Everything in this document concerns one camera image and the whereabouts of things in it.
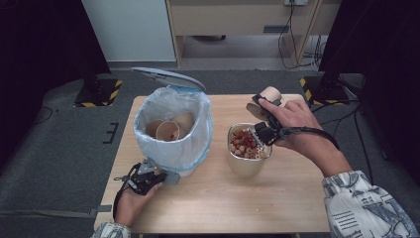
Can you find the dark object under desk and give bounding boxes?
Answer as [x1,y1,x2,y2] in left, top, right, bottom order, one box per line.
[191,34,228,43]

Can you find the red and beige dried snacks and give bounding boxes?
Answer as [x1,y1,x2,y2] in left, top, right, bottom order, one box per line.
[230,128,267,160]

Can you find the black right wrist strap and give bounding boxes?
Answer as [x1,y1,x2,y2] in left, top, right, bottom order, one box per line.
[279,126,341,151]

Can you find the square metal container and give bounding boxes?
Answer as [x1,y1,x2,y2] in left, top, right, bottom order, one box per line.
[226,122,273,179]

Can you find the black cable bundle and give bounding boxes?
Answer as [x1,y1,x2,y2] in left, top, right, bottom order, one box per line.
[276,2,327,70]

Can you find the black curtain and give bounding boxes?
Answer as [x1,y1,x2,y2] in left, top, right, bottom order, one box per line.
[0,0,112,168]
[318,0,420,186]

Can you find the light wooden desk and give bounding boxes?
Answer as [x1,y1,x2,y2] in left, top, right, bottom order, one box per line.
[164,0,341,67]

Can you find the black left wrist strap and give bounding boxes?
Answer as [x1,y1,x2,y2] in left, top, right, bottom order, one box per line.
[112,162,142,221]

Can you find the white grey pedal trash can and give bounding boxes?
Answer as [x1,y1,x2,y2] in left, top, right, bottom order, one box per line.
[131,66,214,186]

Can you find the person's left hand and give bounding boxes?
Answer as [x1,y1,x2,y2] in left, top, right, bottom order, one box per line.
[114,185,159,229]

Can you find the black stand base striped tape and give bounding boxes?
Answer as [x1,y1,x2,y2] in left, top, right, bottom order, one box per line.
[299,74,351,107]
[73,77,124,108]

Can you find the black wrist strap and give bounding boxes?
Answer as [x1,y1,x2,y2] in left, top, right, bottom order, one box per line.
[112,162,142,221]
[279,126,341,151]

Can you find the brown paper cup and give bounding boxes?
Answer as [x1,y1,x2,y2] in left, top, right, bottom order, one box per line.
[171,111,195,139]
[155,120,181,143]
[246,85,283,122]
[145,118,166,139]

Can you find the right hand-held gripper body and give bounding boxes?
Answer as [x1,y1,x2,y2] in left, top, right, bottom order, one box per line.
[248,115,283,151]

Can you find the person's right hand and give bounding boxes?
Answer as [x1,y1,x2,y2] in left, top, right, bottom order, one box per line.
[258,97,353,179]

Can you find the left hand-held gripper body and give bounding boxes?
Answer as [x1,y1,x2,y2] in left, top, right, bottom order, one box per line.
[127,158,160,195]

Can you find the thin black floor cable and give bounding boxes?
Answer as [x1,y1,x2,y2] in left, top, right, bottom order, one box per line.
[32,105,59,126]

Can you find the white blue plastic bin liner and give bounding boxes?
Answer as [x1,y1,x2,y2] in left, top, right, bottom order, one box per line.
[133,86,214,174]

